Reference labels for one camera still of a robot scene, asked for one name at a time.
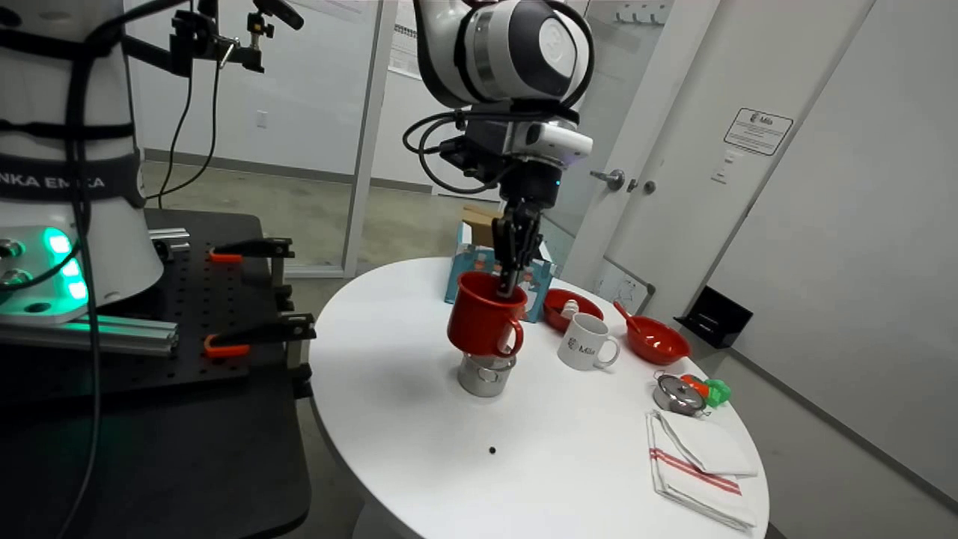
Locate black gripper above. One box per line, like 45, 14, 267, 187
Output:
490, 157, 565, 299

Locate orange red cup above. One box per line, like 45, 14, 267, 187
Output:
443, 270, 530, 360

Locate cardboard box with blue print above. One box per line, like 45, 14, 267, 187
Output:
440, 219, 556, 323

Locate red plate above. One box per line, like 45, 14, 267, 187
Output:
538, 288, 608, 339

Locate white mug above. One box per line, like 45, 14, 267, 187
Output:
553, 309, 621, 374

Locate small steel pot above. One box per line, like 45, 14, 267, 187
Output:
455, 350, 520, 402

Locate white door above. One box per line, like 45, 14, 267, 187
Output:
556, 0, 728, 303

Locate green toy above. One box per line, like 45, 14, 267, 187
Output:
701, 380, 732, 414

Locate white door sign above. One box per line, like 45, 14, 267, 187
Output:
722, 106, 795, 158

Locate white cloth with red stripes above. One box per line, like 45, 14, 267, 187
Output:
642, 405, 767, 529

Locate black mounting table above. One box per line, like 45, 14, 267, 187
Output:
0, 208, 315, 539

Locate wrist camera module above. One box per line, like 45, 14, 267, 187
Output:
502, 113, 594, 161

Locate silver door handle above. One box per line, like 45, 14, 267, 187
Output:
585, 167, 659, 197

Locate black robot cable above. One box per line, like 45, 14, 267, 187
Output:
401, 106, 502, 197

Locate red bowl with handle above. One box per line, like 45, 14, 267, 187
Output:
609, 299, 693, 369

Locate white light switch panel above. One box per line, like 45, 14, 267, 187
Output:
609, 0, 671, 28

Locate black clamp with orange handle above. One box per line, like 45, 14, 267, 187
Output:
201, 312, 319, 366
202, 237, 300, 270

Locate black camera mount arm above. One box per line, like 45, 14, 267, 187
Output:
160, 0, 309, 79

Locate black base cable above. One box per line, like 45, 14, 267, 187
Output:
54, 0, 117, 539

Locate aluminium rail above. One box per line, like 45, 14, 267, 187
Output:
0, 312, 183, 360

